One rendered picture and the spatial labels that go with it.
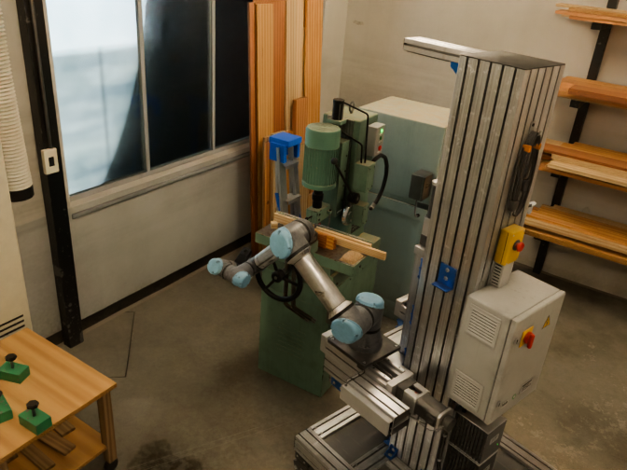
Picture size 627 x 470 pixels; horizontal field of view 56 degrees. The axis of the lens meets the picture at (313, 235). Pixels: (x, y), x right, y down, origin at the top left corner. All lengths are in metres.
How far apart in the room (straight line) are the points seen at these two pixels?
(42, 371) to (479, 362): 1.87
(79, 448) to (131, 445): 0.32
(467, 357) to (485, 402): 0.18
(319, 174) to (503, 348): 1.29
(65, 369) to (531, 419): 2.48
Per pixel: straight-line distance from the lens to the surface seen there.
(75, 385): 2.84
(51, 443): 3.09
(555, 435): 3.68
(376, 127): 3.15
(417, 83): 5.21
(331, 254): 3.03
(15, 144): 3.13
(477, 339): 2.26
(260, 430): 3.30
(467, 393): 2.39
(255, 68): 4.34
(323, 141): 2.90
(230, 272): 2.64
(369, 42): 5.38
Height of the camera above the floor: 2.34
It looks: 27 degrees down
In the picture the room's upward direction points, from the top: 5 degrees clockwise
